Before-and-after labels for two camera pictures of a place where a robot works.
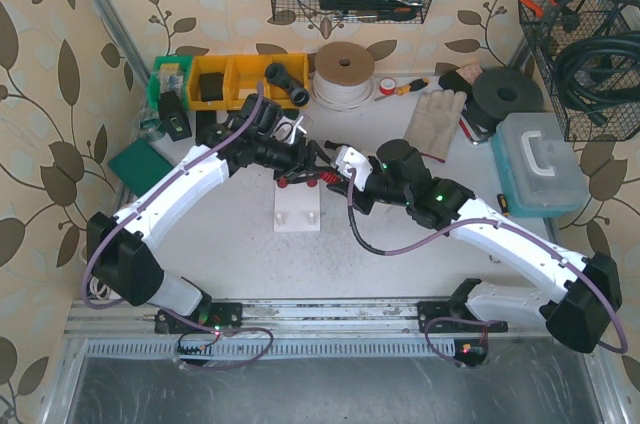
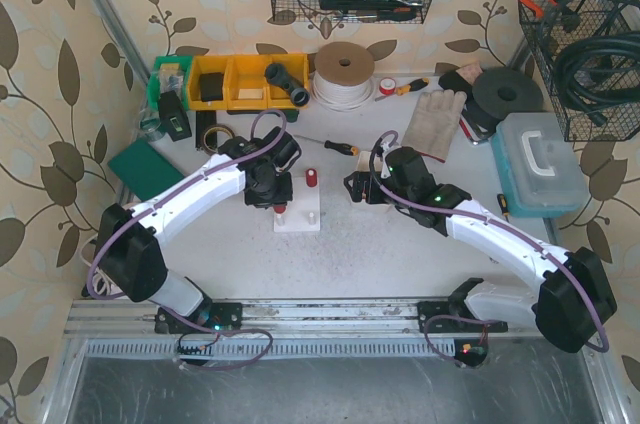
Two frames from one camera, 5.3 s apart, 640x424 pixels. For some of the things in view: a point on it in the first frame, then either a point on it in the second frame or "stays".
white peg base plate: [297, 208] stays
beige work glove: [432, 122] stays
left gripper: [308, 156] -> [269, 197]
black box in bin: [211, 86] stays
